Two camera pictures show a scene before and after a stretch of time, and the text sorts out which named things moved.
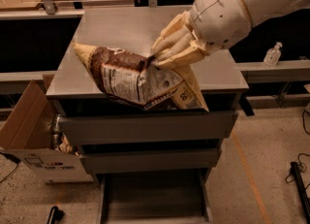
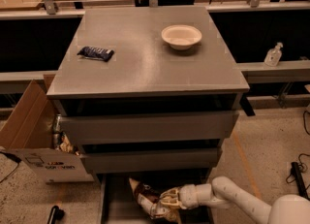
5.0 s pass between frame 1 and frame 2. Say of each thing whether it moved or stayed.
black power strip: stayed
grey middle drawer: stayed
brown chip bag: moved
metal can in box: stayed
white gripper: moved
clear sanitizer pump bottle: stayed
